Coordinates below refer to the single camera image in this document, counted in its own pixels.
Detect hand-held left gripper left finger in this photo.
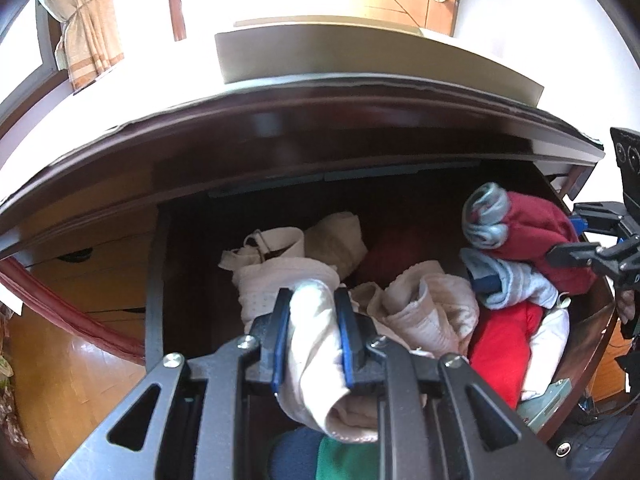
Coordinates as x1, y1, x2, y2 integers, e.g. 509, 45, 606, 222
52, 287, 293, 480

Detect green underwear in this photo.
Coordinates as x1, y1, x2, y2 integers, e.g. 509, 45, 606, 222
315, 435, 381, 480

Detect dark jacket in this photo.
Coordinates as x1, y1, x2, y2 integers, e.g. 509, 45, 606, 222
550, 400, 640, 480

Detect blue garment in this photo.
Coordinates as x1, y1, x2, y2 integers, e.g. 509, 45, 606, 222
267, 427, 326, 480

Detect red wooden rail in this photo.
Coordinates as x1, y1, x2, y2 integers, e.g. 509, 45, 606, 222
0, 257, 147, 367

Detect brown door frame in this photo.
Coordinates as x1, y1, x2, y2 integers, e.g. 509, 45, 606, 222
166, 0, 187, 42

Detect grey metal drawer bracket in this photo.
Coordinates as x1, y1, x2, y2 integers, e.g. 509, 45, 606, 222
517, 377, 573, 433

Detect open dark wooden drawer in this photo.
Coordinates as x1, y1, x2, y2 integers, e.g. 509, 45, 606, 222
0, 80, 606, 261

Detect grey blue sock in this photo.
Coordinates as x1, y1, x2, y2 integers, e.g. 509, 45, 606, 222
460, 247, 561, 311

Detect grey striped rolled socks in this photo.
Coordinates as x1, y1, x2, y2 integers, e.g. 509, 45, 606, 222
462, 182, 513, 251

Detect beige folded cloth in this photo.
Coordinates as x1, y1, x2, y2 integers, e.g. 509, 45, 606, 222
305, 212, 368, 283

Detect grey tray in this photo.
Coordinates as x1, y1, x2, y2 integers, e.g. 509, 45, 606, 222
215, 17, 546, 108

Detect cream underwear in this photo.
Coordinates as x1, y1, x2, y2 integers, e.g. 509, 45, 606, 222
277, 280, 381, 443

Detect light wooden cabinet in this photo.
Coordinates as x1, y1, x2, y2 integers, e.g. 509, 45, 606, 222
20, 167, 161, 313

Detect pink beige underwear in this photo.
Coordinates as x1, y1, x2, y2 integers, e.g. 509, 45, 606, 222
350, 260, 481, 353

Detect maroon underwear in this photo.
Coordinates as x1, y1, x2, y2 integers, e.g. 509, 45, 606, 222
492, 191, 598, 296

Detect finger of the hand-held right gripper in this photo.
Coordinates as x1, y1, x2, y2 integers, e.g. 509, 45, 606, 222
545, 237, 630, 281
572, 202, 626, 237

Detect bright red garment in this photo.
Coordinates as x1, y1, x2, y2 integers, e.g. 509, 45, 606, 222
470, 301, 543, 411

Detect window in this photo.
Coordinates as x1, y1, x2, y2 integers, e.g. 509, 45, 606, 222
0, 0, 68, 131

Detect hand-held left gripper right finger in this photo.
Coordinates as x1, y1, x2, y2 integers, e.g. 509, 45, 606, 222
334, 286, 571, 480

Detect person's right hand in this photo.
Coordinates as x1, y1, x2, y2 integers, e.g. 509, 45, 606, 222
616, 287, 637, 326

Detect dark wooden drawer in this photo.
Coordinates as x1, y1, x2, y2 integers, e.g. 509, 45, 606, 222
145, 160, 616, 480
0, 80, 606, 261

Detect beige curtain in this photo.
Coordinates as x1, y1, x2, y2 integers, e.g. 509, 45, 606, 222
40, 0, 126, 93

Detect white garment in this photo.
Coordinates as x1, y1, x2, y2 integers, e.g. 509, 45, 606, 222
520, 305, 571, 401

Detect white perforated underwear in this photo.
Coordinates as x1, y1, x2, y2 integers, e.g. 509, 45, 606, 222
220, 228, 341, 333

